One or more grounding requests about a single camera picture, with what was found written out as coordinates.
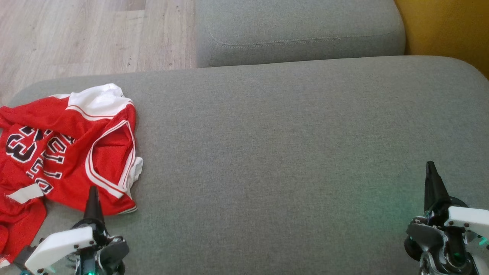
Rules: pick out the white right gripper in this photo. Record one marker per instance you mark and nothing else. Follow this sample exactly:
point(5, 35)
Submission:
point(458, 229)

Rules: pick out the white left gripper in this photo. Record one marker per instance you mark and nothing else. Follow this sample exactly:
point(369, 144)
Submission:
point(65, 244)

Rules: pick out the red basketball jersey number 23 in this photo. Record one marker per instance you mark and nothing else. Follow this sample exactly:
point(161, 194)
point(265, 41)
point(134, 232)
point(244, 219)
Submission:
point(107, 152)

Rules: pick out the red basketball shorts white trim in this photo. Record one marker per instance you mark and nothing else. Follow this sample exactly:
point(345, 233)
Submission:
point(19, 225)

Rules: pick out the wide yellow sofa back cushion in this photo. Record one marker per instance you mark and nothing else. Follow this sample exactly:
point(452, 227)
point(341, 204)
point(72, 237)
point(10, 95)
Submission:
point(450, 26)

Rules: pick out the medium grey sofa seat cushion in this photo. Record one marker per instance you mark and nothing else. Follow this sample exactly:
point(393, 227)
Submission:
point(298, 26)

